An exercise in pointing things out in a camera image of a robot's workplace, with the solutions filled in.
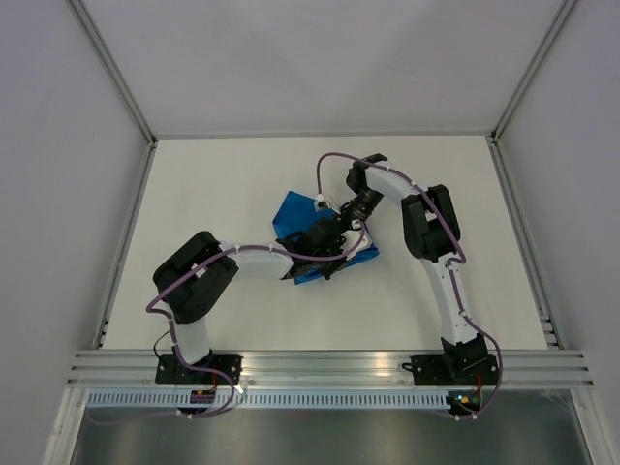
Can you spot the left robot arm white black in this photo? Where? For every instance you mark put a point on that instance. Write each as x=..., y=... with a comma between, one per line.
x=192, y=280

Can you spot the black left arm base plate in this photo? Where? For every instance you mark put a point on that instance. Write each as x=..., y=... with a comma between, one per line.
x=209, y=370

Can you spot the aluminium frame left post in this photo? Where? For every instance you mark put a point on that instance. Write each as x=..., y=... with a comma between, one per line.
x=98, y=44

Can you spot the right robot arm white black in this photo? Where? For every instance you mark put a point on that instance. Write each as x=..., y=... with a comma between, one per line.
x=431, y=233

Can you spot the white slotted cable duct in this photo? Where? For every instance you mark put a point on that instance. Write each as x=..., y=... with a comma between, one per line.
x=270, y=398

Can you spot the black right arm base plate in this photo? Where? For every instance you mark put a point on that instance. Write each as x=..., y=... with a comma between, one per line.
x=432, y=370

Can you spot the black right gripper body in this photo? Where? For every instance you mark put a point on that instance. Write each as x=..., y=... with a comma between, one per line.
x=346, y=218

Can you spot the aluminium frame post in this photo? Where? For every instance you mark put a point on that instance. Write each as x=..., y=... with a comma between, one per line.
x=543, y=50
x=98, y=44

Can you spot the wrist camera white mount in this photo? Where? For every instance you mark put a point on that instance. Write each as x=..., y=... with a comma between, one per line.
x=322, y=203
x=356, y=239

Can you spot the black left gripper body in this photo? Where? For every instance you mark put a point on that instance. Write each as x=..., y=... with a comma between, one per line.
x=326, y=266

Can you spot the aluminium mounting rail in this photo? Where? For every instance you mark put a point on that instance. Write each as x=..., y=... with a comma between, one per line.
x=304, y=370

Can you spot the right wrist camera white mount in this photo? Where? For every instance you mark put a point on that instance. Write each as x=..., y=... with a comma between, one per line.
x=322, y=203

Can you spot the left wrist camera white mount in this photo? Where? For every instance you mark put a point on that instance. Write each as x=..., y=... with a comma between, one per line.
x=356, y=239

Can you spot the blue cloth napkin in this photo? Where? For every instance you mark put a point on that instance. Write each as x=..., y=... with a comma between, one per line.
x=297, y=213

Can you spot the aluminium frame right post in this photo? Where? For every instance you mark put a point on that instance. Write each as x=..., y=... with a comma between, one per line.
x=543, y=50

